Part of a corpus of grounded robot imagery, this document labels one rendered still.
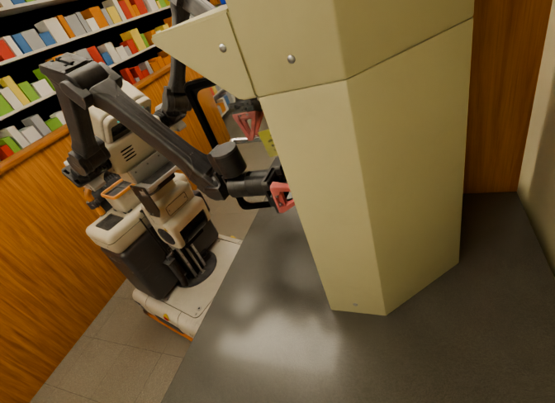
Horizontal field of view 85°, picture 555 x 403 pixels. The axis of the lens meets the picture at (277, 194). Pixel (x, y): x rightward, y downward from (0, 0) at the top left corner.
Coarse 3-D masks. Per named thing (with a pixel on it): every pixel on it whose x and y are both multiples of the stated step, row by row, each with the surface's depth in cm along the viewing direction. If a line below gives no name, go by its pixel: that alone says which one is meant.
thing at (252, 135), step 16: (192, 80) 71; (208, 96) 73; (224, 96) 72; (208, 112) 75; (224, 112) 75; (240, 112) 74; (256, 112) 73; (224, 128) 77; (240, 128) 76; (256, 128) 76; (240, 144) 79; (256, 144) 78; (272, 144) 78; (256, 160) 82; (272, 160) 81
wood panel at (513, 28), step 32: (480, 0) 54; (512, 0) 53; (544, 0) 52; (480, 32) 57; (512, 32) 56; (544, 32) 54; (480, 64) 60; (512, 64) 59; (480, 96) 64; (512, 96) 62; (480, 128) 68; (512, 128) 66; (480, 160) 72; (512, 160) 70; (480, 192) 78
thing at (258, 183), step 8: (248, 176) 66; (256, 176) 65; (264, 176) 64; (272, 176) 63; (280, 176) 65; (248, 184) 66; (256, 184) 65; (264, 184) 61; (248, 192) 67; (256, 192) 66; (264, 192) 65
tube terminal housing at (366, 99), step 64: (256, 0) 31; (320, 0) 30; (384, 0) 32; (448, 0) 35; (256, 64) 36; (320, 64) 33; (384, 64) 35; (448, 64) 39; (320, 128) 38; (384, 128) 39; (448, 128) 45; (320, 192) 45; (384, 192) 44; (448, 192) 52; (320, 256) 54; (384, 256) 51; (448, 256) 61
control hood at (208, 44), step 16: (208, 16) 34; (224, 16) 33; (160, 32) 37; (176, 32) 36; (192, 32) 35; (208, 32) 35; (224, 32) 34; (160, 48) 38; (176, 48) 37; (192, 48) 37; (208, 48) 36; (224, 48) 35; (240, 48) 35; (192, 64) 38; (208, 64) 37; (224, 64) 37; (240, 64) 36; (224, 80) 38; (240, 80) 37; (240, 96) 39; (256, 96) 38
